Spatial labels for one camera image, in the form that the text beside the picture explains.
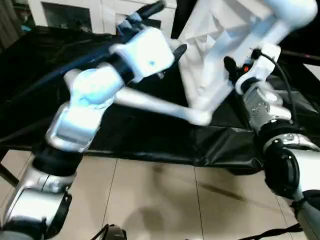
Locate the white plastic table top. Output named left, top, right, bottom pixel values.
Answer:
left=174, top=0, right=284, bottom=119

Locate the white plastic table leg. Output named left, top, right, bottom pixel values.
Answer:
left=113, top=88, right=215, bottom=128
left=206, top=0, right=320, bottom=66

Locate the dark blue fabric panel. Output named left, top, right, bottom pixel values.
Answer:
left=170, top=0, right=196, bottom=40

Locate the white cabinet with glass doors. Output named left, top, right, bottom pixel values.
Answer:
left=27, top=0, right=179, bottom=35

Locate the dark metal rod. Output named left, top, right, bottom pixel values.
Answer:
left=281, top=49, right=320, bottom=61

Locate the white flat panel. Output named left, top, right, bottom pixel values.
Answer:
left=303, top=63, right=320, bottom=81

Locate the black mat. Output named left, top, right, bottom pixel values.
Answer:
left=0, top=24, right=320, bottom=176

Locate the grey curtain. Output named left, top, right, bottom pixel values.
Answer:
left=0, top=0, right=29, bottom=49

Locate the black metal stand leg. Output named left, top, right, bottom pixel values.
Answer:
left=0, top=161, right=20, bottom=188

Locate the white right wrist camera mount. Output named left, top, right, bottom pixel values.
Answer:
left=234, top=43, right=283, bottom=95

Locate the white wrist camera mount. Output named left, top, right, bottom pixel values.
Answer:
left=234, top=43, right=283, bottom=95
left=109, top=26, right=176, bottom=85

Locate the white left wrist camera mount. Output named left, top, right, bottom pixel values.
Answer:
left=109, top=26, right=176, bottom=85

